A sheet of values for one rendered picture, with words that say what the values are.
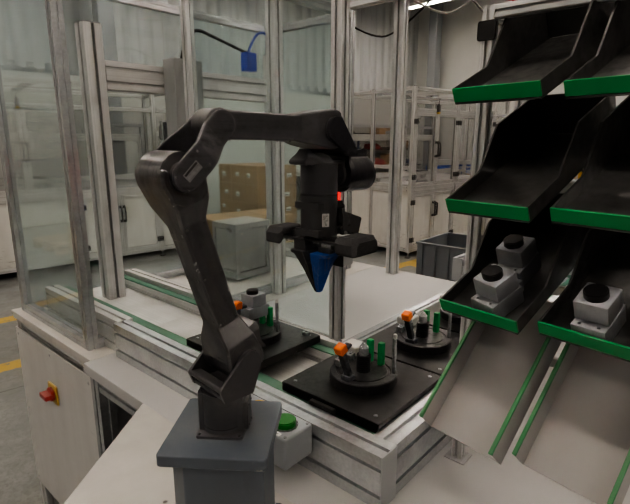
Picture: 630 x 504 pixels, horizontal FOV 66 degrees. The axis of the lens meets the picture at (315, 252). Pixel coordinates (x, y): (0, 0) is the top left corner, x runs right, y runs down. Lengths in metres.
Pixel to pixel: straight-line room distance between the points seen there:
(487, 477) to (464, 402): 0.19
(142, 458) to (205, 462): 0.39
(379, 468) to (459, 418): 0.15
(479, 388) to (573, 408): 0.14
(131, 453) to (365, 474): 0.47
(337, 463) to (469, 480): 0.24
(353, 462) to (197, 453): 0.30
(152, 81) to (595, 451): 1.63
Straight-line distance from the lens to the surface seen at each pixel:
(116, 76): 1.80
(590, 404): 0.85
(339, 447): 0.90
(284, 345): 1.20
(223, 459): 0.68
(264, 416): 0.76
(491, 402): 0.86
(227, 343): 0.66
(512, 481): 1.03
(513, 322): 0.74
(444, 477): 1.00
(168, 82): 1.87
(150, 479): 1.01
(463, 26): 13.65
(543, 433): 0.85
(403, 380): 1.06
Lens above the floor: 1.46
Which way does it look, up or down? 13 degrees down
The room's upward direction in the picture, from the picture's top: straight up
